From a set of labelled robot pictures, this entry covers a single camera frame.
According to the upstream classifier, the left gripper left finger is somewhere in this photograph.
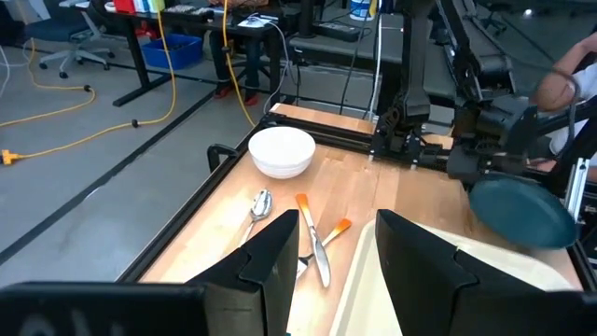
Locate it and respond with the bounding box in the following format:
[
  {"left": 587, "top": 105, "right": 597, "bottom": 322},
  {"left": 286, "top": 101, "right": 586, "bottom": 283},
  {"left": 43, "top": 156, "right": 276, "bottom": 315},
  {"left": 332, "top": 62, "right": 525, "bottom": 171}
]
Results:
[{"left": 186, "top": 209, "right": 300, "bottom": 336}]

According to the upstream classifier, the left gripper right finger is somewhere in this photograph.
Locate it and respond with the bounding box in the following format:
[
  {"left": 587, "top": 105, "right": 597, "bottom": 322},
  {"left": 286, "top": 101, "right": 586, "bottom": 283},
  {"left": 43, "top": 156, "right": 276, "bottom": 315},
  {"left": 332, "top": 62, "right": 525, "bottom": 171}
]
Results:
[{"left": 375, "top": 209, "right": 537, "bottom": 336}]

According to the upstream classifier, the orange-handled table knife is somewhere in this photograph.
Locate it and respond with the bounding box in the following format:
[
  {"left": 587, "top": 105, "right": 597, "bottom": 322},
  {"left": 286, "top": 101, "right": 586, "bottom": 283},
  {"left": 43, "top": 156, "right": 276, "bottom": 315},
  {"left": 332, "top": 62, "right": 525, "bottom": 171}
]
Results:
[{"left": 294, "top": 192, "right": 333, "bottom": 289}]

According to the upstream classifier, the orange-handled spoon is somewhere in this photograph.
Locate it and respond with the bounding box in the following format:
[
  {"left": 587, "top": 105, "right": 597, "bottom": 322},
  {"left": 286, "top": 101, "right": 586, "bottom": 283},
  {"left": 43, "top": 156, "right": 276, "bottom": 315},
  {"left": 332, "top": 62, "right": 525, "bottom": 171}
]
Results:
[{"left": 240, "top": 188, "right": 274, "bottom": 246}]

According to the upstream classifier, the dark teal plate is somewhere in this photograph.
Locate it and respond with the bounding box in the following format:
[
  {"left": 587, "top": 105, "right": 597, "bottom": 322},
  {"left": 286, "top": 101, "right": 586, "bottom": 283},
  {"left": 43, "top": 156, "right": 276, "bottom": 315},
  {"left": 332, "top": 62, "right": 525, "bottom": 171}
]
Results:
[{"left": 467, "top": 174, "right": 579, "bottom": 250}]

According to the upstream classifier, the orange-handled fork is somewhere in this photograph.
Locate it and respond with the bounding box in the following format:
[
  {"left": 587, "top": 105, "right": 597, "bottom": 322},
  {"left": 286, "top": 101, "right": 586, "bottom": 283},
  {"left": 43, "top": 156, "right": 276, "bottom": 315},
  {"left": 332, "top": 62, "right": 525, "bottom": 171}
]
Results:
[{"left": 296, "top": 217, "right": 354, "bottom": 281}]

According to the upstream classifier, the white ceramic bowl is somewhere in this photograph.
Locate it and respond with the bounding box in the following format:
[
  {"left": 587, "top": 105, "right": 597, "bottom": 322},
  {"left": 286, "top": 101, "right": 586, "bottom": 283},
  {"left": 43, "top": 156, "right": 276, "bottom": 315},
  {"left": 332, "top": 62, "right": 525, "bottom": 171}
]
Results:
[{"left": 247, "top": 125, "right": 317, "bottom": 180}]

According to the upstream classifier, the cream plastic serving tray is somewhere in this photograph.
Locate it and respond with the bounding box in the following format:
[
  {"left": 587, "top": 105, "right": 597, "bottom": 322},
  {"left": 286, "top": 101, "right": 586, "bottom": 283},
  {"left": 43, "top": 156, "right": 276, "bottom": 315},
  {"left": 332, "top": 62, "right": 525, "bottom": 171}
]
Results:
[{"left": 328, "top": 218, "right": 576, "bottom": 336}]

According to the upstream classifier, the person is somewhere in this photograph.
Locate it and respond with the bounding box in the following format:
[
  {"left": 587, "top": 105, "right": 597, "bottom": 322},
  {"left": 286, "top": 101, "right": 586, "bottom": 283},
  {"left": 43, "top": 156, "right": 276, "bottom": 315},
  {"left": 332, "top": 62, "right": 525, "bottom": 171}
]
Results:
[
  {"left": 208, "top": 28, "right": 272, "bottom": 107},
  {"left": 530, "top": 31, "right": 597, "bottom": 183}
]

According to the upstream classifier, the grey desk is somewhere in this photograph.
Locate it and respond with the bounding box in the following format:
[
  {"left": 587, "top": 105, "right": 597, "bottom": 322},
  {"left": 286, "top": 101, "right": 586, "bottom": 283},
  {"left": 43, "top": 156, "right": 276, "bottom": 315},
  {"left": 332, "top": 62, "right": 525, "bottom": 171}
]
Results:
[{"left": 287, "top": 11, "right": 461, "bottom": 113}]

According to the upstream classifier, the blue and white canister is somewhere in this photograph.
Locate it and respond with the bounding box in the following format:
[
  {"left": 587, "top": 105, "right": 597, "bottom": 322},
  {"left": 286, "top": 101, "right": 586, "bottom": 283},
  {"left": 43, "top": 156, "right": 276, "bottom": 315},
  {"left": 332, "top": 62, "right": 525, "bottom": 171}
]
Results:
[{"left": 348, "top": 0, "right": 380, "bottom": 22}]

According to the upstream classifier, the black power strip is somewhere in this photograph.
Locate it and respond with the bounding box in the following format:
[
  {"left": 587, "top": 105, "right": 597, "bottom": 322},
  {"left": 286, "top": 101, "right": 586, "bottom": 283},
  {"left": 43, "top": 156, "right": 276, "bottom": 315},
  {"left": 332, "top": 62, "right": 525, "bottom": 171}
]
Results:
[{"left": 315, "top": 20, "right": 363, "bottom": 44}]

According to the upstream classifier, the blue storage bin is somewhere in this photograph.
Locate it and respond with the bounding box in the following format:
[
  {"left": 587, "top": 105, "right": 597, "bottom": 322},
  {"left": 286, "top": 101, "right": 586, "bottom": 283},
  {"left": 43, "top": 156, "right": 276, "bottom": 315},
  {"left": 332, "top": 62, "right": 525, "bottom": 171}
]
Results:
[{"left": 140, "top": 33, "right": 204, "bottom": 72}]

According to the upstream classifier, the black desk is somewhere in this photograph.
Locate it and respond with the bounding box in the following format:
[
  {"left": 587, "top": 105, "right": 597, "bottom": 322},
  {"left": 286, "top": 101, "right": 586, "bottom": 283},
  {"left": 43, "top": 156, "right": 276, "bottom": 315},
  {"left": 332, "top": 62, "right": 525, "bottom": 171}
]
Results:
[{"left": 90, "top": 0, "right": 284, "bottom": 108}]

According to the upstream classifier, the white electronic device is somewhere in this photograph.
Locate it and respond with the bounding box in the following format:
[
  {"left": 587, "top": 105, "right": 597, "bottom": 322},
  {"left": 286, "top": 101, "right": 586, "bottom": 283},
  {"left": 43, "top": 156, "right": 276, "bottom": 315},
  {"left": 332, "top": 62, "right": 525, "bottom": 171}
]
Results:
[{"left": 236, "top": 15, "right": 274, "bottom": 30}]

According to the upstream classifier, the black keyboard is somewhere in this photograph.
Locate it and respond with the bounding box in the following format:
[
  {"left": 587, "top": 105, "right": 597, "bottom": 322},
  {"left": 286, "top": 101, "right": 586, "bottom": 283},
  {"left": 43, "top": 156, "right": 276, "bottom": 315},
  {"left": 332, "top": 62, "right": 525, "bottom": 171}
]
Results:
[{"left": 161, "top": 3, "right": 216, "bottom": 22}]

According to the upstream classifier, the grey office chair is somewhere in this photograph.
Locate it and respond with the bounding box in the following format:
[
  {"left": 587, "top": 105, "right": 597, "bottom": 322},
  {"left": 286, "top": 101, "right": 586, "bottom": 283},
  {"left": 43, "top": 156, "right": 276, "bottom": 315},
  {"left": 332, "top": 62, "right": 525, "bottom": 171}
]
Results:
[{"left": 25, "top": 0, "right": 116, "bottom": 79}]

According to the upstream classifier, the silver aluminium frame post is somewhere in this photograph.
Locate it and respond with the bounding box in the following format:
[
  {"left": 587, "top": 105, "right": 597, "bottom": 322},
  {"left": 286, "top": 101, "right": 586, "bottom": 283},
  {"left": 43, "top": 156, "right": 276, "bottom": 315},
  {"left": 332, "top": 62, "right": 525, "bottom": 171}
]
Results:
[{"left": 562, "top": 157, "right": 591, "bottom": 223}]

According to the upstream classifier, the white cable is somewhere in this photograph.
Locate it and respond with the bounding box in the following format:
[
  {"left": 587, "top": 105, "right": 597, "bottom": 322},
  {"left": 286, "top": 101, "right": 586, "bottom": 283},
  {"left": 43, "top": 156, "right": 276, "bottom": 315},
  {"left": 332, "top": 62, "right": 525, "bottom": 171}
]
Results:
[{"left": 367, "top": 0, "right": 383, "bottom": 123}]

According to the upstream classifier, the yellow power cable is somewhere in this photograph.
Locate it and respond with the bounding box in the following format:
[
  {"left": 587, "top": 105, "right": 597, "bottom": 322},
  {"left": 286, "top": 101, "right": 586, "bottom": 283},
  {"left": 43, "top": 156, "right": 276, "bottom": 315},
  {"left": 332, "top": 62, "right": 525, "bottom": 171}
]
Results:
[
  {"left": 0, "top": 37, "right": 98, "bottom": 129},
  {"left": 0, "top": 8, "right": 179, "bottom": 167},
  {"left": 221, "top": 0, "right": 257, "bottom": 128}
]

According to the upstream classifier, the grey cable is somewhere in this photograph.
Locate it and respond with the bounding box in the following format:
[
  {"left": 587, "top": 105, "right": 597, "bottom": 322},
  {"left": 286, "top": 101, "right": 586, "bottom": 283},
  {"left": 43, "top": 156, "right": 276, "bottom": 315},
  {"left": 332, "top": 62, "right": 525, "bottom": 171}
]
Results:
[{"left": 262, "top": 21, "right": 293, "bottom": 116}]

